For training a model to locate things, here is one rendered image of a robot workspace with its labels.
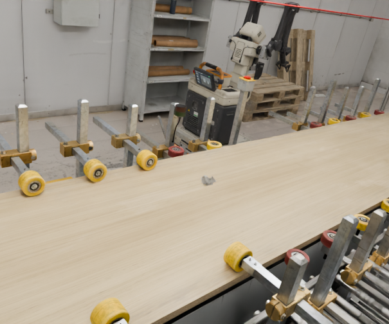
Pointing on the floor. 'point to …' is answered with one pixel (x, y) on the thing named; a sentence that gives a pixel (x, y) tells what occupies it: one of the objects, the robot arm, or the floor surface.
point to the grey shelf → (162, 53)
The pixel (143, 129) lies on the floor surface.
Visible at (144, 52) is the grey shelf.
